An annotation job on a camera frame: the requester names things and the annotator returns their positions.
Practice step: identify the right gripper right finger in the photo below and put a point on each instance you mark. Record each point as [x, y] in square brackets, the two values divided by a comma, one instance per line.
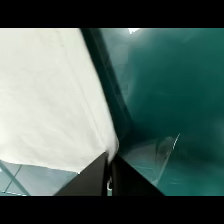
[130, 181]

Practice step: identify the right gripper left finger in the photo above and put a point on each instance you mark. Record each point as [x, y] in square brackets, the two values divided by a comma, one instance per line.
[93, 180]

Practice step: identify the white shirt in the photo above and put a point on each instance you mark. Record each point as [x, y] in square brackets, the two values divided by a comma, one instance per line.
[50, 100]

